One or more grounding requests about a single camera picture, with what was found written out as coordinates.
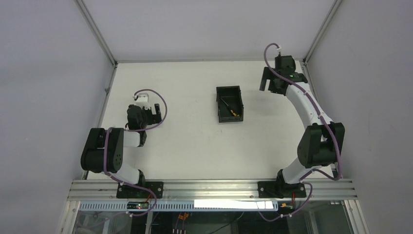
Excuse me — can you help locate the aluminium rail beam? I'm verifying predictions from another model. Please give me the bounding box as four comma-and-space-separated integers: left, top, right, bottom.
67, 178, 358, 201

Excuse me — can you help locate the small controller board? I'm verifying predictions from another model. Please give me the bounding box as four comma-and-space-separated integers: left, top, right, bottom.
127, 202, 150, 210

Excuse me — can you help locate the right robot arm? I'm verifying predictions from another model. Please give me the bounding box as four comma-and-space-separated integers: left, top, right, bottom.
259, 55, 345, 198

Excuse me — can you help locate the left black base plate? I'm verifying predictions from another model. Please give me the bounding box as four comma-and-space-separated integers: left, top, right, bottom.
116, 181, 164, 199

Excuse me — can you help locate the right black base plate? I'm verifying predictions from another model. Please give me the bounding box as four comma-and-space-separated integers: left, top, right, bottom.
257, 180, 307, 198

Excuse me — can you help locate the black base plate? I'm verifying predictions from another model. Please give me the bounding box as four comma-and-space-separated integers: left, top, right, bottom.
116, 181, 164, 199
257, 180, 307, 198

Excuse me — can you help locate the perforated cable tray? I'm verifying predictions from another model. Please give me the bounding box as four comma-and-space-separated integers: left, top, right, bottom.
79, 199, 279, 212

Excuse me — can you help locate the black plastic bin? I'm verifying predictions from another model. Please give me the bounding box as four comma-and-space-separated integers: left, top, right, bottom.
216, 86, 244, 123

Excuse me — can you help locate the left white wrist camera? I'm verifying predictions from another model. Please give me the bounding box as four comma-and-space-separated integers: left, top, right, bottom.
133, 93, 151, 110

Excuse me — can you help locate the black yellow screwdriver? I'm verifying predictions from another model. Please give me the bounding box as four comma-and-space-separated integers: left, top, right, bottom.
220, 97, 240, 117

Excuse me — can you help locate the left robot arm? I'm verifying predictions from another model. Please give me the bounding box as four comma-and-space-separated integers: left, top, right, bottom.
80, 103, 162, 187

